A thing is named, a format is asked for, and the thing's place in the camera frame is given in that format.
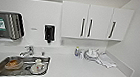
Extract black wall soap dispenser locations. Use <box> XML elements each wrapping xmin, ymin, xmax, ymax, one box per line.
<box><xmin>41</xmin><ymin>23</ymin><xmax>57</xmax><ymax>45</ymax></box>

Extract blue and white bottle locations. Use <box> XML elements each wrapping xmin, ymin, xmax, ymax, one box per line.
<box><xmin>73</xmin><ymin>46</ymin><xmax>81</xmax><ymax>59</ymax></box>

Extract white plate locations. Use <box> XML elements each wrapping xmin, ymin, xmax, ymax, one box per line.
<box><xmin>29</xmin><ymin>62</ymin><xmax>48</xmax><ymax>76</ymax></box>

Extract white cup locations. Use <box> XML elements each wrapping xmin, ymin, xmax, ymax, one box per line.
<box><xmin>34</xmin><ymin>58</ymin><xmax>45</xmax><ymax>72</ymax></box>

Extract stack of white dishes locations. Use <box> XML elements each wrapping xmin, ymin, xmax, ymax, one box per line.
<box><xmin>83</xmin><ymin>46</ymin><xmax>102</xmax><ymax>62</ymax></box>

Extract chrome sink faucet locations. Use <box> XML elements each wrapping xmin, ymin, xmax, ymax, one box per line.
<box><xmin>19</xmin><ymin>43</ymin><xmax>36</xmax><ymax>59</ymax></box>

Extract white three-door wall cabinet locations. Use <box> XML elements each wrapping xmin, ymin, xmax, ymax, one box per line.
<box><xmin>58</xmin><ymin>0</ymin><xmax>136</xmax><ymax>46</ymax></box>

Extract small wall label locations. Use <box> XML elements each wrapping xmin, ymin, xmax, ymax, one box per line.
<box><xmin>30</xmin><ymin>27</ymin><xmax>39</xmax><ymax>32</ymax></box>

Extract small chrome sink pump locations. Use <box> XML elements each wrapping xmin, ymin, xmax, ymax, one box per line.
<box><xmin>40</xmin><ymin>50</ymin><xmax>47</xmax><ymax>57</ymax></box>

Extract clear container with orange food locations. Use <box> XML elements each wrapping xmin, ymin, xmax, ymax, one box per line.
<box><xmin>3</xmin><ymin>58</ymin><xmax>25</xmax><ymax>72</ymax></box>

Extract steel paper towel dispenser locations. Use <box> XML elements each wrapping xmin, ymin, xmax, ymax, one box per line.
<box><xmin>0</xmin><ymin>10</ymin><xmax>28</xmax><ymax>44</ymax></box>

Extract small white bottle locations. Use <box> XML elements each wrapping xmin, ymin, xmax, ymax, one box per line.
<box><xmin>78</xmin><ymin>49</ymin><xmax>85</xmax><ymax>60</ymax></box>

